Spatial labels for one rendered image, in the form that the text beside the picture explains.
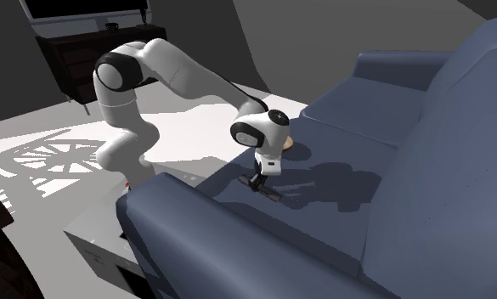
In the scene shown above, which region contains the blue sofa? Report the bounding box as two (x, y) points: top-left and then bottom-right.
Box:
(115, 15), (497, 299)

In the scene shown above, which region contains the grey robot stand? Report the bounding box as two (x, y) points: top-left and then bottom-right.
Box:
(63, 159), (216, 299)

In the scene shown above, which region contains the dark wooden sideboard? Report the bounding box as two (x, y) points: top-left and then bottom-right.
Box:
(35, 22), (169, 116)

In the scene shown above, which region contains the black flat television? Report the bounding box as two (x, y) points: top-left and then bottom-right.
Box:
(18, 0), (153, 25)

